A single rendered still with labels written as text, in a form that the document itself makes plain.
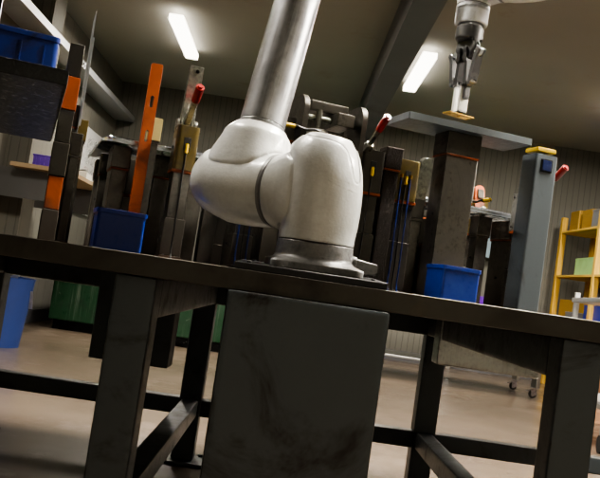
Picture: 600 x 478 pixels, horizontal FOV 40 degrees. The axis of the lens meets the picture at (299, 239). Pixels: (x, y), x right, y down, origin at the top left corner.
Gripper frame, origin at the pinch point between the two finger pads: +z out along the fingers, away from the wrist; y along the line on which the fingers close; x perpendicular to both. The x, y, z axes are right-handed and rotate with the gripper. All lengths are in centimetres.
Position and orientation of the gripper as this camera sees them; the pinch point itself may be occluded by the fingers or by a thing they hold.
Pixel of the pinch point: (460, 100)
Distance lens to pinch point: 231.3
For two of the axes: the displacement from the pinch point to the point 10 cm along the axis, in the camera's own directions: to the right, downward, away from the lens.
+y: -4.7, -0.2, 8.8
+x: -8.7, -1.6, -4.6
